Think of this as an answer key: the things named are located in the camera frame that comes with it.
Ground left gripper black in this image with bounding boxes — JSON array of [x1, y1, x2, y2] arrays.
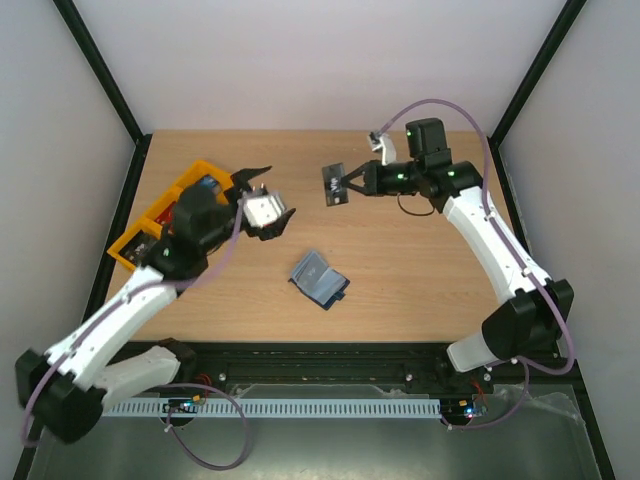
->
[[199, 169, 293, 254]]

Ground dark blue card holder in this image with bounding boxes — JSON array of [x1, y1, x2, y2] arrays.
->
[[289, 250, 350, 310]]

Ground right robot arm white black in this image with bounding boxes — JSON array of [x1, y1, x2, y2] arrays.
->
[[326, 118, 574, 392]]

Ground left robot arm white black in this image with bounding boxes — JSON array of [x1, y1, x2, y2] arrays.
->
[[15, 167, 294, 447]]

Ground blue cards stack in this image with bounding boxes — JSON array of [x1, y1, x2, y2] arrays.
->
[[196, 175, 222, 196]]

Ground red cards stack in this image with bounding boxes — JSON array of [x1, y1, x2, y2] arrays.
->
[[155, 205, 173, 225]]

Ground black cards stack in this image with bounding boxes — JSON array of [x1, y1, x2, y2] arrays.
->
[[120, 233, 156, 265]]

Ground yellow three-compartment bin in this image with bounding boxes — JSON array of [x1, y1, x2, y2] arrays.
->
[[107, 160, 232, 271]]

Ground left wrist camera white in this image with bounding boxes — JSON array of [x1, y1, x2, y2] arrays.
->
[[243, 192, 286, 228]]

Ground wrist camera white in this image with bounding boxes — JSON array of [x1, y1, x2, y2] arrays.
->
[[243, 192, 286, 228], [368, 132, 397, 166]]

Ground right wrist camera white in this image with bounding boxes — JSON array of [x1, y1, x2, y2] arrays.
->
[[368, 132, 397, 166]]

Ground left black frame post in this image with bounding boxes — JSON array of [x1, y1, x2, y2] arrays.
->
[[52, 0, 151, 146]]

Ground black frame post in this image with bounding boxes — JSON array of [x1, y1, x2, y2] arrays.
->
[[52, 0, 151, 146], [489, 0, 589, 146]]

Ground white slotted cable duct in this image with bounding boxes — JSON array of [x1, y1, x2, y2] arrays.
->
[[105, 398, 441, 419]]

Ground black aluminium rail base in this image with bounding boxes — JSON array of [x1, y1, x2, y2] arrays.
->
[[52, 342, 581, 399]]

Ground right black frame post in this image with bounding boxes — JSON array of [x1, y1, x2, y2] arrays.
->
[[489, 0, 589, 146]]

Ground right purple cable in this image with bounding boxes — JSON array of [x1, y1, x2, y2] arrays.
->
[[379, 98, 577, 432]]

